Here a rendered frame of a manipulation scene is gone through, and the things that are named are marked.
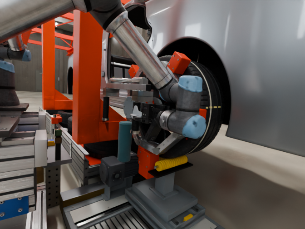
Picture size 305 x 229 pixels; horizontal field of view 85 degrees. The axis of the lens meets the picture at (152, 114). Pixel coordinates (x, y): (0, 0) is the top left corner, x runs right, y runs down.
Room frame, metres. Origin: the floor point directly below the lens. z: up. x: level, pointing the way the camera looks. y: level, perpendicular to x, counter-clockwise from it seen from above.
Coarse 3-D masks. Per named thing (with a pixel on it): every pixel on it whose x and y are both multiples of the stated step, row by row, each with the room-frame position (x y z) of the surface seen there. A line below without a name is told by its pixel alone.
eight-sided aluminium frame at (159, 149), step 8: (176, 80) 0.87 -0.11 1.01; (128, 120) 1.21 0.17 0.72; (136, 136) 1.12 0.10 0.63; (168, 136) 0.89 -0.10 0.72; (176, 136) 0.84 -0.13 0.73; (144, 144) 1.05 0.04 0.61; (152, 144) 1.05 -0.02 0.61; (160, 144) 0.93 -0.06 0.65; (168, 144) 0.88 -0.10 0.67; (152, 152) 0.98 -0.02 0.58; (160, 152) 0.93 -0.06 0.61
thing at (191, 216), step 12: (132, 192) 1.23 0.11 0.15; (132, 204) 1.15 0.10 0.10; (144, 204) 1.10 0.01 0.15; (144, 216) 1.03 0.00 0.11; (156, 216) 0.99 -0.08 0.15; (180, 216) 1.01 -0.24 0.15; (192, 216) 0.99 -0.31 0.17; (204, 216) 1.08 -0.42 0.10; (156, 228) 0.94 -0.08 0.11; (168, 228) 0.91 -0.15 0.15; (180, 228) 0.92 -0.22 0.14
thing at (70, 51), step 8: (64, 16) 6.06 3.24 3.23; (72, 16) 6.21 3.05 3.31; (32, 32) 10.41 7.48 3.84; (40, 32) 8.12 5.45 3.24; (24, 40) 8.80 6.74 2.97; (32, 40) 10.36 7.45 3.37; (64, 40) 11.50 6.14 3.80; (72, 40) 9.07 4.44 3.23; (56, 48) 11.28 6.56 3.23; (64, 48) 11.46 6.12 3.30; (72, 48) 10.80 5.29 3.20
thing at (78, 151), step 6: (48, 114) 2.97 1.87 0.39; (48, 120) 2.81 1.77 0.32; (60, 126) 2.19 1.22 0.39; (66, 132) 1.93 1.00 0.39; (66, 138) 1.79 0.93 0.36; (66, 144) 1.78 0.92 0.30; (72, 144) 1.60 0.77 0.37; (78, 144) 1.55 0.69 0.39; (72, 150) 1.59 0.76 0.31; (78, 150) 1.44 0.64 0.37; (84, 150) 1.41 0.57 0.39; (78, 156) 1.43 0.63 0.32; (84, 156) 1.32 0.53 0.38; (84, 162) 1.31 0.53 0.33; (84, 168) 1.31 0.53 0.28
